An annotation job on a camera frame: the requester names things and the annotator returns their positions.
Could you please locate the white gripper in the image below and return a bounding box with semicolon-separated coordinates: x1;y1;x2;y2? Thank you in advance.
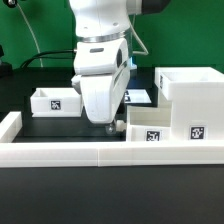
71;38;130;135

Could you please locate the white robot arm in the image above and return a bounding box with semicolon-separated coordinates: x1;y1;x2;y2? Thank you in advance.
69;0;171;133

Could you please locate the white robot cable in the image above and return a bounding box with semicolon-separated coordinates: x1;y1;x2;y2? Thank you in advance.
128;19;150;56

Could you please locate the black device at left edge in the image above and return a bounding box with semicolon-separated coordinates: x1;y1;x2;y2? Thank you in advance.
0;45;13;78

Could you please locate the white sheet of tags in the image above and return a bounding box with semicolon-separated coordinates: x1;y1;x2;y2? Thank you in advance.
125;89;151;104

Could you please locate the white drawer cabinet box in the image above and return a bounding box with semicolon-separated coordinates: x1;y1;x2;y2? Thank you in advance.
155;67;224;140

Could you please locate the white front drawer with tag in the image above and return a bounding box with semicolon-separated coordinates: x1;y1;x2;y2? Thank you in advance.
116;106;171;142

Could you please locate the white thin cable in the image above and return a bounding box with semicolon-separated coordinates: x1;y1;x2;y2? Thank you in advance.
15;3;45;69

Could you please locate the white U-shaped frame barrier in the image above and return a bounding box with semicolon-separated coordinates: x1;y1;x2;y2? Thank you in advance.
0;112;224;168

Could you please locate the white drawer with tag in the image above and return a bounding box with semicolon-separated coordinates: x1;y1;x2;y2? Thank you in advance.
116;106;171;142
30;88;83;117

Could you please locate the white rear drawer with tag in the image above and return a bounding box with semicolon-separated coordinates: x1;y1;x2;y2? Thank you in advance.
30;88;83;117

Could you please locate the black cable bundle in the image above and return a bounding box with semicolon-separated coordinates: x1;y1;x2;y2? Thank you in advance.
19;47;78;69

